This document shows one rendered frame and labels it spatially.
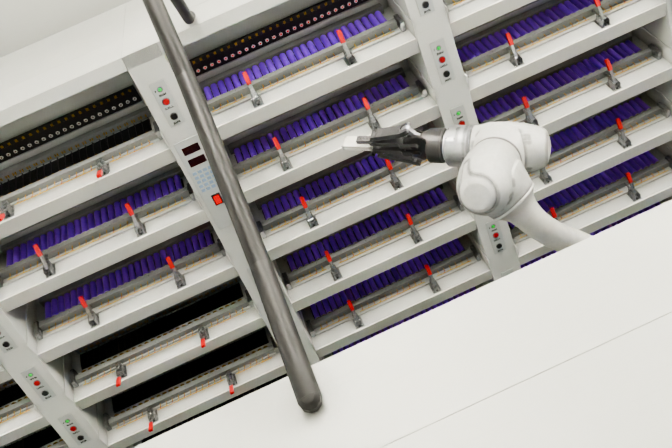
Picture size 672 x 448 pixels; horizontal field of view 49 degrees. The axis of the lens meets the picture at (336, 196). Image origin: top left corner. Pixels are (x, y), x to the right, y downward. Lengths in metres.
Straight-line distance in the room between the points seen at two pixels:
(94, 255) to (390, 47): 0.97
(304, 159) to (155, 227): 0.44
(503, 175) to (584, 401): 0.74
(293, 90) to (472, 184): 0.74
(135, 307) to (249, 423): 1.44
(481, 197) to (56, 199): 1.13
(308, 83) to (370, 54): 0.18
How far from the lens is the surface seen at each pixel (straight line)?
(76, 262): 2.12
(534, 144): 1.50
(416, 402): 0.71
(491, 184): 1.33
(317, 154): 2.02
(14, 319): 2.25
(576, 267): 0.80
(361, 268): 2.22
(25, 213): 2.04
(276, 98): 1.94
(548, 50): 2.17
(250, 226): 0.84
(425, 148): 1.56
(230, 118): 1.94
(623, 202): 2.52
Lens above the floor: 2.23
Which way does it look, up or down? 29 degrees down
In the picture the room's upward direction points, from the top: 23 degrees counter-clockwise
